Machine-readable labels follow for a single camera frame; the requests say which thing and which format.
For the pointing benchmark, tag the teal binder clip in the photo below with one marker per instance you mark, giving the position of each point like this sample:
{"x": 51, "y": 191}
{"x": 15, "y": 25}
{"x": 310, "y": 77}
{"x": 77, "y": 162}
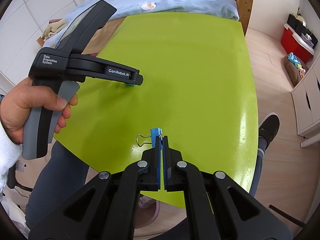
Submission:
{"x": 129, "y": 84}

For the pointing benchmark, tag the red storage box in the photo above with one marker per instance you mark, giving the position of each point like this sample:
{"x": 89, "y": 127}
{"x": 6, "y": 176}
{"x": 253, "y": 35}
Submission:
{"x": 293, "y": 43}

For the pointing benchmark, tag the beige folded towel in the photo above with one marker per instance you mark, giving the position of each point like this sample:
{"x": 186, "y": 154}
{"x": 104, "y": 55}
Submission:
{"x": 53, "y": 28}

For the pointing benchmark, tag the person's left hand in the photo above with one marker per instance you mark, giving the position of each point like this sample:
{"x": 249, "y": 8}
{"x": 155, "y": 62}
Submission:
{"x": 16, "y": 105}

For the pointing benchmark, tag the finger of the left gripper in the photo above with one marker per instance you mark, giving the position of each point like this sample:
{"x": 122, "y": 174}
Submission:
{"x": 89, "y": 66}

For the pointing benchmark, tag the blue binder clip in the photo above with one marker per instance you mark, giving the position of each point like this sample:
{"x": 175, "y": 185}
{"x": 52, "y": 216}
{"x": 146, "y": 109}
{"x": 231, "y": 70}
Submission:
{"x": 150, "y": 139}

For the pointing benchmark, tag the pink trash bin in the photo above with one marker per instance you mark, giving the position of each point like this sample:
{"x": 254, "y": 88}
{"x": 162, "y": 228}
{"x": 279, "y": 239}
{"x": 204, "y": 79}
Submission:
{"x": 147, "y": 211}

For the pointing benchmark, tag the black shoe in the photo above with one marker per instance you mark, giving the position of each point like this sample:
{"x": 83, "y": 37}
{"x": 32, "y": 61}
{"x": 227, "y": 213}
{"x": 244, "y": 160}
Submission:
{"x": 269, "y": 127}

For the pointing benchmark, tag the green topped table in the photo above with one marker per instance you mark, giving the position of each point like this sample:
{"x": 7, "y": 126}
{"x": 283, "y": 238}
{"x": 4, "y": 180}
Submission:
{"x": 198, "y": 88}

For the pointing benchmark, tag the bed with blue blanket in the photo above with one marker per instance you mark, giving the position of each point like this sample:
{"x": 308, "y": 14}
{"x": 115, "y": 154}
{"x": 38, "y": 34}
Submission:
{"x": 220, "y": 8}

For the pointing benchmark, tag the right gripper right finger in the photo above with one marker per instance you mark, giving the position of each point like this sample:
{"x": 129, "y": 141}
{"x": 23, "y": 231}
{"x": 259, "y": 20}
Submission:
{"x": 172, "y": 177}

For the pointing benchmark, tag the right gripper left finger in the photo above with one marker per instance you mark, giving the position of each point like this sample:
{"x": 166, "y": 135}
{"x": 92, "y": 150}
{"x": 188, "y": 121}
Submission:
{"x": 151, "y": 177}

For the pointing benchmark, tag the brown pet bed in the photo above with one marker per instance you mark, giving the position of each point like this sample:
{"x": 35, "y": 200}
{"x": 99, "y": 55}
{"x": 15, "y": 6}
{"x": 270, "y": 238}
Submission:
{"x": 295, "y": 68}

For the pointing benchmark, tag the white drawer unit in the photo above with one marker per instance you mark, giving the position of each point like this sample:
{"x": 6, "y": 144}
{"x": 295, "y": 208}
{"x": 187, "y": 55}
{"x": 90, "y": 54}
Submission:
{"x": 306, "y": 99}

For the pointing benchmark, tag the white wardrobe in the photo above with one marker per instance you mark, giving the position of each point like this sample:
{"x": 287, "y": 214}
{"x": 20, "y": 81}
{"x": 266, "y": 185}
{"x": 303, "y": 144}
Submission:
{"x": 22, "y": 24}

